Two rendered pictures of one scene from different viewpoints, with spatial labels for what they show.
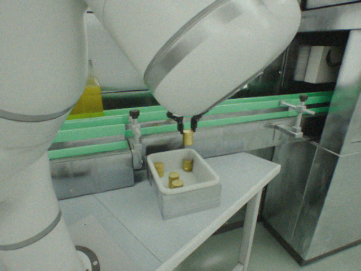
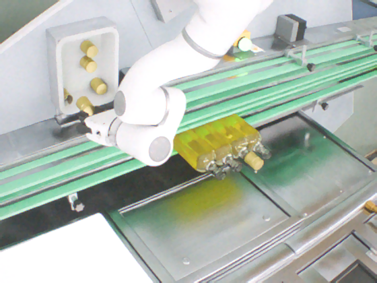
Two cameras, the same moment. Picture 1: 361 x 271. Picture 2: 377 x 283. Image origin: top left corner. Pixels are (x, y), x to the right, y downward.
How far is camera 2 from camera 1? 0.81 m
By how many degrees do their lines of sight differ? 52
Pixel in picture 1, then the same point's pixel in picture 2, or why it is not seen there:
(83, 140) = (190, 91)
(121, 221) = (137, 19)
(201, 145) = (40, 135)
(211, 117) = (38, 168)
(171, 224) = (98, 9)
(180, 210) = (91, 21)
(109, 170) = not seen: hidden behind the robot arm
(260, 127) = not seen: outside the picture
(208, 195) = (66, 32)
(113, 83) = (174, 199)
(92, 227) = (165, 8)
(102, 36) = (215, 232)
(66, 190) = not seen: hidden behind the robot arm
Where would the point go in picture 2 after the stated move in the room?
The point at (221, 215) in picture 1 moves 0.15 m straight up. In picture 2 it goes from (49, 15) to (70, 35)
